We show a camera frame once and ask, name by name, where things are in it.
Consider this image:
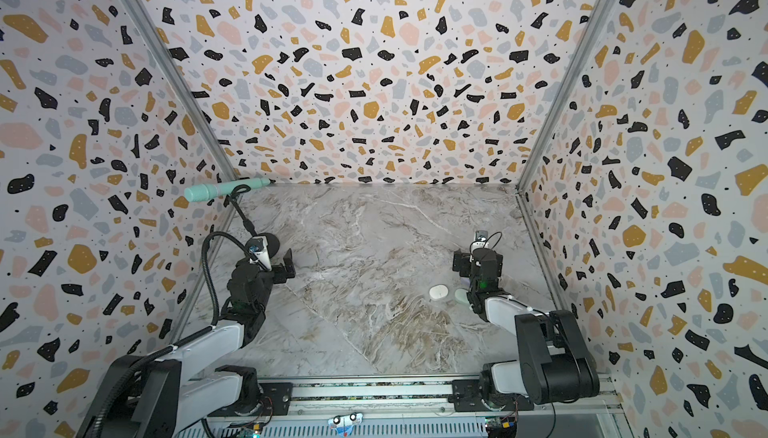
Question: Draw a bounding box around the mint green charging case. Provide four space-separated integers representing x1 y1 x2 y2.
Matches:
454 289 469 305

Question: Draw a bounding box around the white charging case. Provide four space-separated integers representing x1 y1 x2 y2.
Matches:
428 284 449 301

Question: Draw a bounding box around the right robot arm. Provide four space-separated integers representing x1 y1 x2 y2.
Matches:
452 247 600 410

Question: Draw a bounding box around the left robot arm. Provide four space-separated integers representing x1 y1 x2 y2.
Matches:
76 252 296 437

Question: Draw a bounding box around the black microphone stand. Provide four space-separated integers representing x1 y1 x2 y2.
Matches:
224 184 281 259

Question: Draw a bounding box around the small toy car sticker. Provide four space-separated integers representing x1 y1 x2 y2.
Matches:
328 413 364 437

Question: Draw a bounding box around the left corner aluminium profile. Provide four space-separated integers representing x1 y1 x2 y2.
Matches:
119 0 237 181

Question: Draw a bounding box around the corner aluminium profile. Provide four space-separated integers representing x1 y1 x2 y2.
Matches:
516 0 615 194
119 0 237 181

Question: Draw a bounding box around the right corner aluminium profile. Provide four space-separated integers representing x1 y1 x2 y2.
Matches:
516 0 615 194

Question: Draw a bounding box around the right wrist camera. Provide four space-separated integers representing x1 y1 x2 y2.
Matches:
469 230 489 253

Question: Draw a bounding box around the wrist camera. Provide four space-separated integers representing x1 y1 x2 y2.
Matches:
469 230 489 253
246 236 272 272

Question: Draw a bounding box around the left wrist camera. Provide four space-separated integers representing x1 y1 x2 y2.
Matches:
246 236 272 272

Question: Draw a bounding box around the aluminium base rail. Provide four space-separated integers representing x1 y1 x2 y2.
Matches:
173 375 632 437

